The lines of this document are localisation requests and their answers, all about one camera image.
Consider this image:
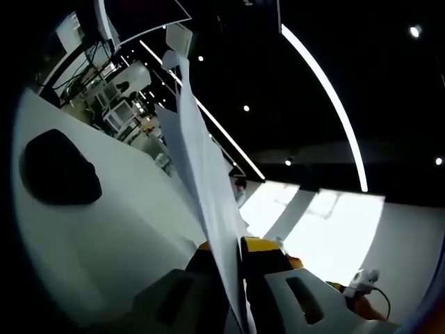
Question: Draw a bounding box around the ceiling light strip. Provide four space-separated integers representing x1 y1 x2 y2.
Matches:
138 40 267 181
280 24 369 193

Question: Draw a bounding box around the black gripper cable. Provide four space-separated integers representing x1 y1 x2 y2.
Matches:
373 287 392 319

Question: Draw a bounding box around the black pouch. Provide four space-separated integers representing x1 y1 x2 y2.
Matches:
19 128 103 206

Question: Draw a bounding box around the large bright window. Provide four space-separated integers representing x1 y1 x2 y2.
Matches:
284 189 386 276

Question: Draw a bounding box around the stack of white printing papers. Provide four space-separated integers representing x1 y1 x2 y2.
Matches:
154 50 254 334

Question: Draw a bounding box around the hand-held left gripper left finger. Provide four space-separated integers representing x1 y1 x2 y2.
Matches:
104 240 237 334

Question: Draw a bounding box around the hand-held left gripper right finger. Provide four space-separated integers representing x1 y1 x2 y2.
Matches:
239 236 401 334

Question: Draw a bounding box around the dark hanging sign panel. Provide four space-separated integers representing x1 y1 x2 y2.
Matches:
215 0 282 34

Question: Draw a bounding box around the white office chair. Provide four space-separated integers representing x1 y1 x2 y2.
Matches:
104 102 135 132

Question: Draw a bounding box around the narrow bright window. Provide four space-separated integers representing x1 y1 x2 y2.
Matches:
239 180 300 237

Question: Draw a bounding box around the ceiling air conditioner unit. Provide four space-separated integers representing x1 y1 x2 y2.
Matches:
165 22 194 55

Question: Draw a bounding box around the hanging dark display screen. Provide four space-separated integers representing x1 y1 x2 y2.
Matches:
97 0 193 48

